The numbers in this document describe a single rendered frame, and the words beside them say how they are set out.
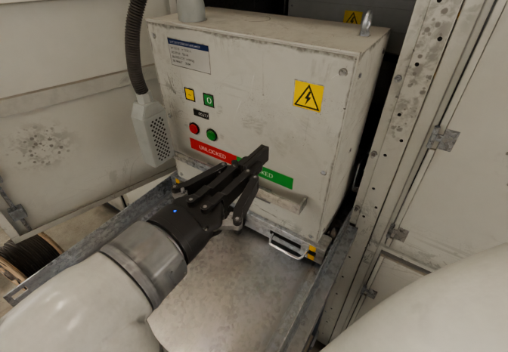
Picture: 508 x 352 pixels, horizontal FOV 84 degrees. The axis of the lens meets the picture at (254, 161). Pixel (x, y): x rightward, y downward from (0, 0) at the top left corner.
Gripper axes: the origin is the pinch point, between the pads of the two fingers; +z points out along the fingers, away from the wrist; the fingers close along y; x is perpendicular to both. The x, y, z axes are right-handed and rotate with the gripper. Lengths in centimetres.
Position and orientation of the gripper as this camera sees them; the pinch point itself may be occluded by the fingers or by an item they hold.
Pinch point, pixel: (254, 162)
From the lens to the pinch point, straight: 48.3
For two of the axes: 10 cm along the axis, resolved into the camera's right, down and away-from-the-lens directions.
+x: -0.1, -8.0, -6.0
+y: 8.4, 3.3, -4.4
